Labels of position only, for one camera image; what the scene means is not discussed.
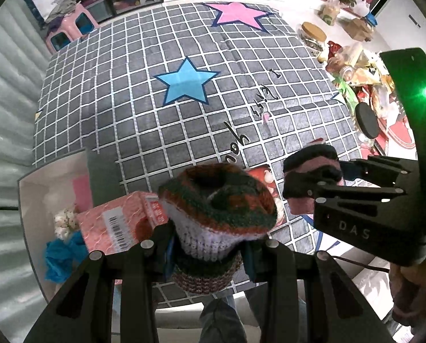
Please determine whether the jar with wooden lid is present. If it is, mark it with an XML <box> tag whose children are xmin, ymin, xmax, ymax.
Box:
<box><xmin>298</xmin><ymin>22</ymin><xmax>327</xmax><ymax>56</ymax></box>

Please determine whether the red green knitted hat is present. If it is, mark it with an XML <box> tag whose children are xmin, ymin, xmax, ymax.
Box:
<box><xmin>158</xmin><ymin>163</ymin><xmax>278</xmax><ymax>295</ymax></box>

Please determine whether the pink sponge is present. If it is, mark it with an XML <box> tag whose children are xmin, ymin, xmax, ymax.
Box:
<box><xmin>72</xmin><ymin>174</ymin><xmax>93</xmax><ymax>213</ymax></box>

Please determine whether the white floral scrunchie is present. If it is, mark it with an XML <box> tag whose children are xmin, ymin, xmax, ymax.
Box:
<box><xmin>54</xmin><ymin>205</ymin><xmax>80</xmax><ymax>242</ymax></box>

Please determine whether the pink tissue pack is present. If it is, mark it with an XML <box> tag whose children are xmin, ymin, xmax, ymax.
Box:
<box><xmin>77</xmin><ymin>191</ymin><xmax>168</xmax><ymax>255</ymax></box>

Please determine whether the blue cloth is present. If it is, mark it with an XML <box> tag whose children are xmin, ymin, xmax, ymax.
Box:
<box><xmin>44</xmin><ymin>231</ymin><xmax>88</xmax><ymax>283</ymax></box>

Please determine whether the pale green curtain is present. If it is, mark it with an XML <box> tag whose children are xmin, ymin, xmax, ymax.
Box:
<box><xmin>0</xmin><ymin>0</ymin><xmax>50</xmax><ymax>342</ymax></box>

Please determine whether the black round lid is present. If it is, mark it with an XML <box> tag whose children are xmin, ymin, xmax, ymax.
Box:
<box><xmin>354</xmin><ymin>102</ymin><xmax>380</xmax><ymax>139</ymax></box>

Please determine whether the pink black striped sock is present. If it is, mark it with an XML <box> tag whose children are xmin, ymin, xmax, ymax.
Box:
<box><xmin>282</xmin><ymin>138</ymin><xmax>344</xmax><ymax>215</ymax></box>

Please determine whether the white storage box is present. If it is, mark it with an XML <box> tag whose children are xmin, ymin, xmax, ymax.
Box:
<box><xmin>18</xmin><ymin>149</ymin><xmax>124</xmax><ymax>302</ymax></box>

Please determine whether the pink plastic stool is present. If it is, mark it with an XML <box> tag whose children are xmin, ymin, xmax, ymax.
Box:
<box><xmin>45</xmin><ymin>3</ymin><xmax>99</xmax><ymax>54</ymax></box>

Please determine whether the grey checked star bedsheet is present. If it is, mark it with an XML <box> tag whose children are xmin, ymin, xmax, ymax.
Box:
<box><xmin>32</xmin><ymin>1</ymin><xmax>364</xmax><ymax>310</ymax></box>

